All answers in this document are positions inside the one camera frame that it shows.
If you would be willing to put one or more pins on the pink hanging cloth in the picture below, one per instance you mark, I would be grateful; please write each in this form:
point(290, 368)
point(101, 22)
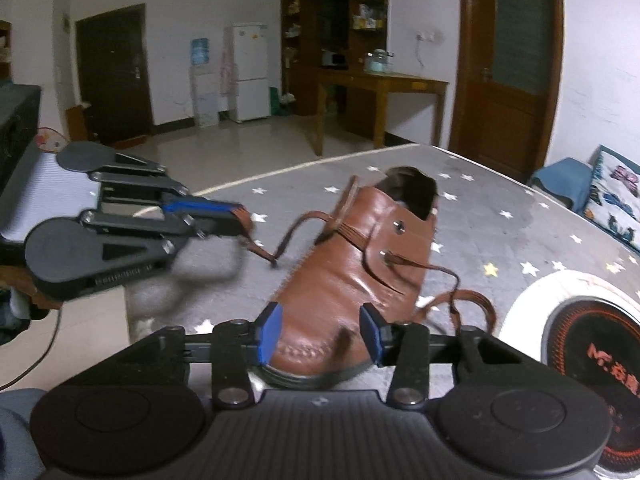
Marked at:
point(226, 70)

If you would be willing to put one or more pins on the small white microwave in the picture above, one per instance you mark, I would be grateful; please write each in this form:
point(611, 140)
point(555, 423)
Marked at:
point(334, 59)

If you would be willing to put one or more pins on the butterfly print quilt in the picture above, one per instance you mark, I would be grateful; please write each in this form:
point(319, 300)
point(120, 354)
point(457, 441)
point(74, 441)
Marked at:
point(615, 200)

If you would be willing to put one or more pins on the blue sofa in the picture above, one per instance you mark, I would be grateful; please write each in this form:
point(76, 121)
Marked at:
point(565, 180)

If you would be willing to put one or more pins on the polka dot play tent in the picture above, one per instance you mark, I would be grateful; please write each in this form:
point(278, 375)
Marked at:
point(47, 141)

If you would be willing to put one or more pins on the green trash bin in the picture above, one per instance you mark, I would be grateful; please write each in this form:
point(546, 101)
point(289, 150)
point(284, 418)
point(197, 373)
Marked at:
point(276, 102)

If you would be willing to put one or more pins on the dark entrance door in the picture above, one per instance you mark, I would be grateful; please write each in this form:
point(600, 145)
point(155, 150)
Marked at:
point(115, 75)

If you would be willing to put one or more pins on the glass jar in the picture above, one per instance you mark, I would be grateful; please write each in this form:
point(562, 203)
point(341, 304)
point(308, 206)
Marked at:
point(377, 62)

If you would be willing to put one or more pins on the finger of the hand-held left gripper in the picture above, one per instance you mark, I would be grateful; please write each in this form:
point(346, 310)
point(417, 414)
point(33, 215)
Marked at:
point(220, 222)
point(200, 206)

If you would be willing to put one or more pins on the dark wooden shelf cabinet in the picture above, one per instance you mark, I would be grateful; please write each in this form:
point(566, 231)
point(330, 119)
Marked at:
point(330, 10)

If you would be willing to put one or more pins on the person's grey trousers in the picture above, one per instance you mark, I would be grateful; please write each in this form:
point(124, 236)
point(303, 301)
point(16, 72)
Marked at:
point(15, 435)

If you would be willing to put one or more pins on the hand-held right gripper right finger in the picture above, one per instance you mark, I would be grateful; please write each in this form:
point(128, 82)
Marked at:
point(370, 335)

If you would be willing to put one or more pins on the grey star-print table cover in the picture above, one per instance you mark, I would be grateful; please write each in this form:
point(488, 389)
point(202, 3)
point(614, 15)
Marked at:
point(500, 240)

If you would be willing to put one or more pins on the water dispenser with blue bottle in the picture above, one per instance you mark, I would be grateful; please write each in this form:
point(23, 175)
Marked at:
point(202, 100)

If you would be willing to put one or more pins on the wooden side table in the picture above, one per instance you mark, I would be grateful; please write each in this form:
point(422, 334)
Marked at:
point(390, 82)

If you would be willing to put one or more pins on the brown leather shoe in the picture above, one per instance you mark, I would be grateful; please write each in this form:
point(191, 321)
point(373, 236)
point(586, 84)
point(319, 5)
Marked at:
point(340, 285)

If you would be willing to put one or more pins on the white refrigerator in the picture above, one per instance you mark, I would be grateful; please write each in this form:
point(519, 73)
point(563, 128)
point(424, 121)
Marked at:
point(250, 70)

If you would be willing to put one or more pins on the brown door with glass pane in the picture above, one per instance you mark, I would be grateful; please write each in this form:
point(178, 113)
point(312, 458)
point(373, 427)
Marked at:
point(505, 125)

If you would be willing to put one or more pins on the brown wooden box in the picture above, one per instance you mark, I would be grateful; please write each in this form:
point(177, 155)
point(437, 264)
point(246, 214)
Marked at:
point(79, 122)

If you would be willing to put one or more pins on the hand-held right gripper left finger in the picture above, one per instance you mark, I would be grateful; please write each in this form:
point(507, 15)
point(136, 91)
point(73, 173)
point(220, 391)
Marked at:
point(270, 332)

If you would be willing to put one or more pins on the black round induction cooktop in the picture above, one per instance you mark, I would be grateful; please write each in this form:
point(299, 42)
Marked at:
point(600, 360)

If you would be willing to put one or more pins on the brown shoelace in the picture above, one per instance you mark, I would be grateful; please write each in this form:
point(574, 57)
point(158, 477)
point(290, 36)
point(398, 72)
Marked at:
point(467, 294)

